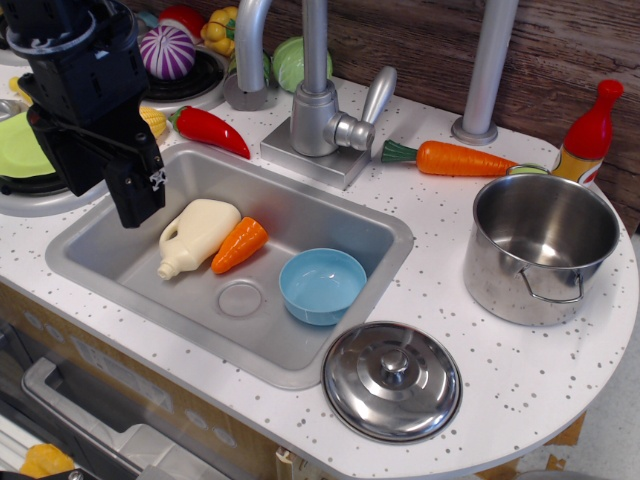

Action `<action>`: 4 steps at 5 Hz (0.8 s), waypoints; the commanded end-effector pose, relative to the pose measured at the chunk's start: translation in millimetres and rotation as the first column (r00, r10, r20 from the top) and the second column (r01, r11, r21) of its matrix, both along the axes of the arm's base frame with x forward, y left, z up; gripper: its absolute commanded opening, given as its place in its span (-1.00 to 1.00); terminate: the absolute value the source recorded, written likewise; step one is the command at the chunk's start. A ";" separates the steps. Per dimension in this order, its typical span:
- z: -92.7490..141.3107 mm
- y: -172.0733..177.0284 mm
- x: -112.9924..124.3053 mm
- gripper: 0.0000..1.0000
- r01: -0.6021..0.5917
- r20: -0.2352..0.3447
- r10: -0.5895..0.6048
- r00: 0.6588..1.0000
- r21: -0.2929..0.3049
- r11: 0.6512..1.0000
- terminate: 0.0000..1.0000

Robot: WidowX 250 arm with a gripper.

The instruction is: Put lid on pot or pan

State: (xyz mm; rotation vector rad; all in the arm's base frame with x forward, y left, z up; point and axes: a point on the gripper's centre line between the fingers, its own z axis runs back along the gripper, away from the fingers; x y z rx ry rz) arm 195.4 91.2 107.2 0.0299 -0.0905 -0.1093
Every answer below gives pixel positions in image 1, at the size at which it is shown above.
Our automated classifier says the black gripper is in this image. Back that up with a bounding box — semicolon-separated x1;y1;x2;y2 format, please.
17;29;166;228

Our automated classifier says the steel pot lid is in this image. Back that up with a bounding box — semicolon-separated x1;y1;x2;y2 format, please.
322;322;463;443

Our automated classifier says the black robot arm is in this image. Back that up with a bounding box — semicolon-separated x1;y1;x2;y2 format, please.
1;1;166;228

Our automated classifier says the stainless steel pot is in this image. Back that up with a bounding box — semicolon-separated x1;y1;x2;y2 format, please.
463;174;620;327

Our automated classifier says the yellow toy corn cob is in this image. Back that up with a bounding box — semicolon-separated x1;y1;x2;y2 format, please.
139;106;167;139

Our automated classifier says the red toy chili pepper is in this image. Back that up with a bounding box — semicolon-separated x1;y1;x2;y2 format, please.
169;106;251;159

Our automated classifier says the cream toy milk jug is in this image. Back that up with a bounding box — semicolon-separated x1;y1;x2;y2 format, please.
157;199;241;280

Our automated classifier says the front left stove burner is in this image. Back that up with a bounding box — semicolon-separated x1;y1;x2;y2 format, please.
1;173;108;218

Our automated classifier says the stove burner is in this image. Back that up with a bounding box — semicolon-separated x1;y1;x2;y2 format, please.
1;173;108;218
142;48;228;115

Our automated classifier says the back right stove burner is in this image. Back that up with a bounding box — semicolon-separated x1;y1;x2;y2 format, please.
142;48;228;115

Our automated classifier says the light green plastic plate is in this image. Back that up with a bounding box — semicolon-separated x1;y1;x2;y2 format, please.
1;112;55;179

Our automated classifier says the orange toy carrot piece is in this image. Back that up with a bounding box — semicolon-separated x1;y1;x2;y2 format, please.
211;217;269;275

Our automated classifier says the purple striped toy onion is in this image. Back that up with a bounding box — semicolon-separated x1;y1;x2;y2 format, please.
139;25;196;81

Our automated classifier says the grey left curved pole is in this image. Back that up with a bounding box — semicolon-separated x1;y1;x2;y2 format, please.
224;0;272;111

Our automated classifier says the grey stove knob left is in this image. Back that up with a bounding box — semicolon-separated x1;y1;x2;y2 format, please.
0;99;25;121

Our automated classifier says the yellow toy banana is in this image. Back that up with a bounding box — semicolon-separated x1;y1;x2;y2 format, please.
8;77;32;105

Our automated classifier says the grey sink basin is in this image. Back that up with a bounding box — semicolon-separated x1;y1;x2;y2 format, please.
46;143;413;389

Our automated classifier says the yellow toy bell pepper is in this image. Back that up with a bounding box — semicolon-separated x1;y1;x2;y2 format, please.
200;6;238;57

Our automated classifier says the red toy radish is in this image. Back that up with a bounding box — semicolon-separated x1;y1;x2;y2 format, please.
159;5;206;45

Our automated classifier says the silver toy faucet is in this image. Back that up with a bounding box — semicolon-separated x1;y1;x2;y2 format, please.
261;1;397;190

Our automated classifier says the green toy cabbage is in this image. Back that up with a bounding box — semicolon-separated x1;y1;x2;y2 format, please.
272;36;304;94

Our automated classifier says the blue plastic bowl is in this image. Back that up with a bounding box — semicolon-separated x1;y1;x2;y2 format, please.
279;248;368;327

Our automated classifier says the yellow object bottom left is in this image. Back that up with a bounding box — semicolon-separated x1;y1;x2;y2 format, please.
19;444;75;479

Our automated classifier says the orange toy carrot green top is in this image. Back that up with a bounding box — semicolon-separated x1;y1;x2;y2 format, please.
381;140;518;177

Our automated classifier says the grey right support pole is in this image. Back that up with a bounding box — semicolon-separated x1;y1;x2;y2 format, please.
451;0;519;146

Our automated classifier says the red yellow toy bottle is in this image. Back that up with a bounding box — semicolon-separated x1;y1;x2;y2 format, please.
551;79;624;187

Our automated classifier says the grey oven door handle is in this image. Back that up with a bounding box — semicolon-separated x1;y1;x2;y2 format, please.
21;358;173;479

